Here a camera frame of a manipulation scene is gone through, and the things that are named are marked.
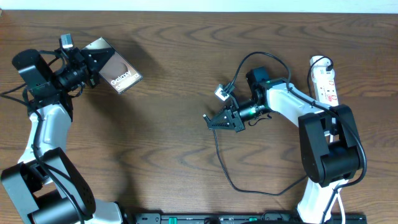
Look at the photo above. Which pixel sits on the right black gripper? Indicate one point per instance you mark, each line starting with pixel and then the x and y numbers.
pixel 234 121

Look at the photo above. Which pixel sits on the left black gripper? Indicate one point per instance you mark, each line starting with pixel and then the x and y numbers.
pixel 84 60

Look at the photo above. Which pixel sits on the Galaxy smartphone with brown screen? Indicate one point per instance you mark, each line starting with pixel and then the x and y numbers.
pixel 117 72

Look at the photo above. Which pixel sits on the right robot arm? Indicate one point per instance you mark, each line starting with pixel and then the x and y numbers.
pixel 332 155

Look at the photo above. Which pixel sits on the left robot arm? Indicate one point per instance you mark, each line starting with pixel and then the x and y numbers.
pixel 45 186

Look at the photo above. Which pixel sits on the white power strip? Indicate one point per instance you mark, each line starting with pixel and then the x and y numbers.
pixel 322 75

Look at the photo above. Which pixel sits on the black mounting rail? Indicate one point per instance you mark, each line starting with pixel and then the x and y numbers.
pixel 270 217

